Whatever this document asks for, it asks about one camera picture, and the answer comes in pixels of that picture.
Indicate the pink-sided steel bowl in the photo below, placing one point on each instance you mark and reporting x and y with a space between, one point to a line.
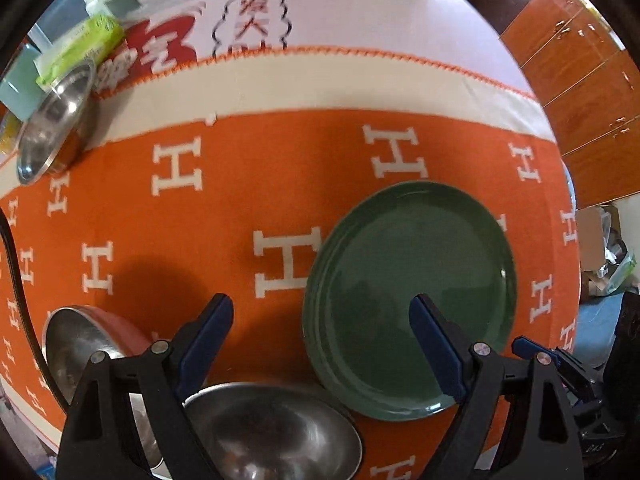
65 345

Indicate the wide-rim steel bowl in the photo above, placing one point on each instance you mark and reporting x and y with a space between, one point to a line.
50 120

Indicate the green tissue pack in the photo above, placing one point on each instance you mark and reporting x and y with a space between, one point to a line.
82 47

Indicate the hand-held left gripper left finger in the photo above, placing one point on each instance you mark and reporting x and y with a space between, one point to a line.
202 345

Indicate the blue plastic stool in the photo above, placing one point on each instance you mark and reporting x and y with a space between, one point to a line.
570 185

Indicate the cardboard box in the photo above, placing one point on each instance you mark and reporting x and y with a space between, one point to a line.
590 240

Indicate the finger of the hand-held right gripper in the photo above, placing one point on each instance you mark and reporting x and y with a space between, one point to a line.
522 346

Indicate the orange patterned table runner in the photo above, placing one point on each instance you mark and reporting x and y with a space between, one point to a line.
200 220

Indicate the small steel bowl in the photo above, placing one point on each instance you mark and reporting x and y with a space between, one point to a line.
280 430

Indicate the wooden wall cabinet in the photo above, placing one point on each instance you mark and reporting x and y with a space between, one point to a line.
590 85

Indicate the green plate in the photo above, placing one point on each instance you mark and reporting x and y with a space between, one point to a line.
410 270

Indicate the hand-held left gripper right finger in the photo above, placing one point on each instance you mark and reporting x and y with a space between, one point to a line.
440 355

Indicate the mint green canister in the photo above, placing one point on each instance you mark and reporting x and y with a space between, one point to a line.
17 92

